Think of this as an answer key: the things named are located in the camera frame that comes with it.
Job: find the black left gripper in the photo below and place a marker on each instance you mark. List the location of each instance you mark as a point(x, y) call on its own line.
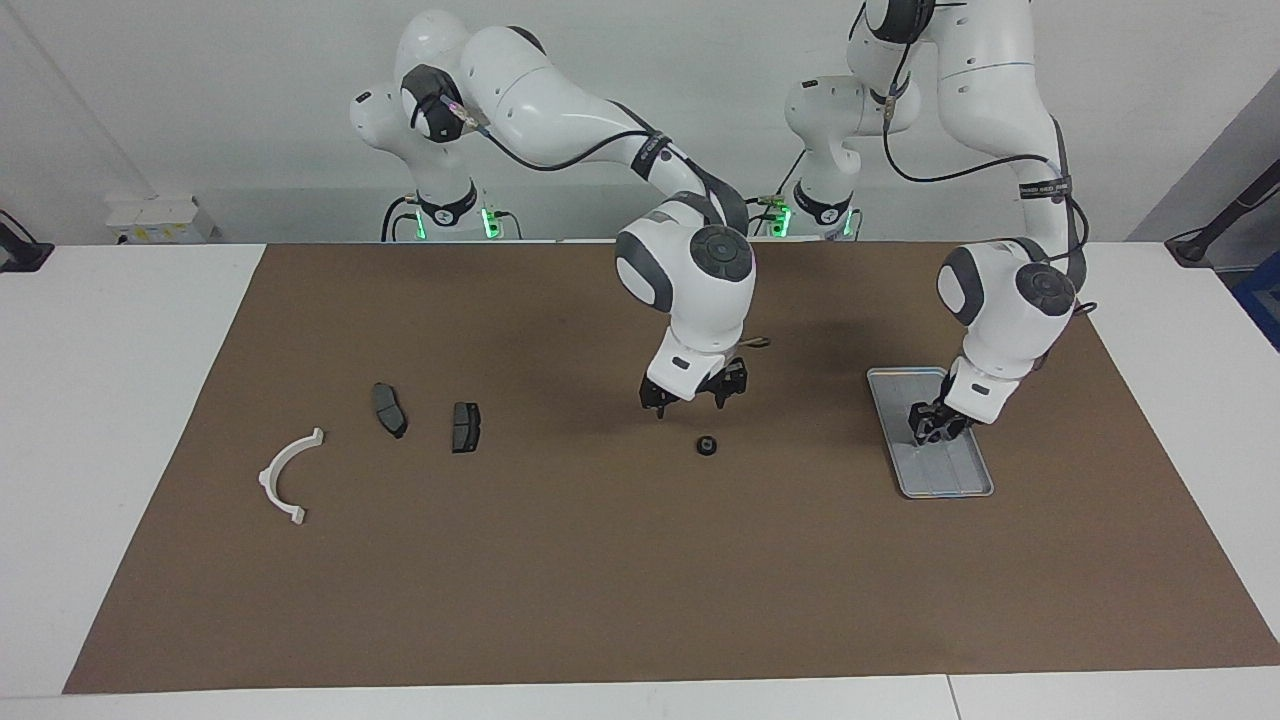
point(955, 425)

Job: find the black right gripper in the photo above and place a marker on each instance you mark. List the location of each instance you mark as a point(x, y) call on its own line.
point(712, 382)

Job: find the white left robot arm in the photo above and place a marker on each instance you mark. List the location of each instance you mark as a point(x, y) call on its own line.
point(1010, 310)

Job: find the black clamp stand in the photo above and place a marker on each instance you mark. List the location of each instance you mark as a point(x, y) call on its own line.
point(20, 255)

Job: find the rectangular dark brake pad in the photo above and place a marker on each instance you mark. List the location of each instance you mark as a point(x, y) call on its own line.
point(465, 427)

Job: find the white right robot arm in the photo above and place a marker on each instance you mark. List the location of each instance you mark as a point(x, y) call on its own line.
point(700, 290)

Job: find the large black bearing gear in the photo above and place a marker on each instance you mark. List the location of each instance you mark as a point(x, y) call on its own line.
point(708, 446)

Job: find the silver metal tray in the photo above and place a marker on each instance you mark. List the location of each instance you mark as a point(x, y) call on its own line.
point(955, 475)

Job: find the white curved plastic bracket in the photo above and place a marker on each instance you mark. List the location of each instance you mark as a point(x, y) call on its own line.
point(268, 478)

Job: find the white cardboard box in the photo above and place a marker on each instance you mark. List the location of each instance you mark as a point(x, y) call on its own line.
point(160, 220)

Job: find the blue box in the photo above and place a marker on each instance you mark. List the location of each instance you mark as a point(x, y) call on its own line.
point(1262, 310)

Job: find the brown table mat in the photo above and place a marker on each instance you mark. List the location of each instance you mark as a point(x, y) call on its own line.
point(640, 560)

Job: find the curved dark brake pad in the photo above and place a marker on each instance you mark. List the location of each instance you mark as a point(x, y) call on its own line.
point(388, 410)

